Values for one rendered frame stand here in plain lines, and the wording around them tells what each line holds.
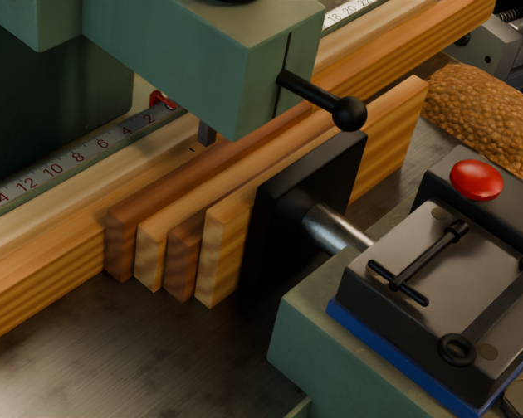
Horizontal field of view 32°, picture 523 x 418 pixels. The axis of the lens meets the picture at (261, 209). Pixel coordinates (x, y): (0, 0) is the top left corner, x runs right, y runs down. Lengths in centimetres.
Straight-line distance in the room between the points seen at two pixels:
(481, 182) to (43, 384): 27
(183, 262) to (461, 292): 17
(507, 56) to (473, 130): 42
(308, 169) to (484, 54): 64
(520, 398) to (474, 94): 32
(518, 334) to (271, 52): 20
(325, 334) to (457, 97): 31
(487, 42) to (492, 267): 66
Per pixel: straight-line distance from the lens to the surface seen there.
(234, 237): 54
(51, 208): 56
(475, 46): 116
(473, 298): 49
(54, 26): 59
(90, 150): 59
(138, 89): 89
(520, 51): 117
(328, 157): 55
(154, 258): 56
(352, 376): 51
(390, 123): 63
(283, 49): 52
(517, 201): 54
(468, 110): 75
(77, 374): 54
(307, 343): 52
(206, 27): 51
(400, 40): 76
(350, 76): 71
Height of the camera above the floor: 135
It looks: 45 degrees down
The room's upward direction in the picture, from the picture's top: 12 degrees clockwise
